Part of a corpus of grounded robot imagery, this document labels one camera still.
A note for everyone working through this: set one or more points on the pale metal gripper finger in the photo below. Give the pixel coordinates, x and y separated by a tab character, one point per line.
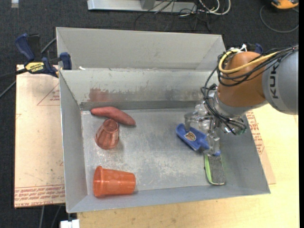
213	144
187	123

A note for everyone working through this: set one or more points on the blue plastic scoop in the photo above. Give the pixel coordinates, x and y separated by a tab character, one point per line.
193	138

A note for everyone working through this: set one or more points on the grey and green flat sponge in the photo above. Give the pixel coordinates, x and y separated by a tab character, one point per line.
216	170

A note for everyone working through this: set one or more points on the grey metal bin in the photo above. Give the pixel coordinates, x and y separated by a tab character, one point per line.
154	146

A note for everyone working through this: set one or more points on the red-brown toy sweet potato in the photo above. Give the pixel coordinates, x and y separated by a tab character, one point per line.
114	115

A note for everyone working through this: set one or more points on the clear pink plastic cup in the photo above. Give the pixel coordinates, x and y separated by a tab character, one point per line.
107	135

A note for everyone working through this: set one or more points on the orange plastic cup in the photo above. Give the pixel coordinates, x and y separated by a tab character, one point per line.
114	182

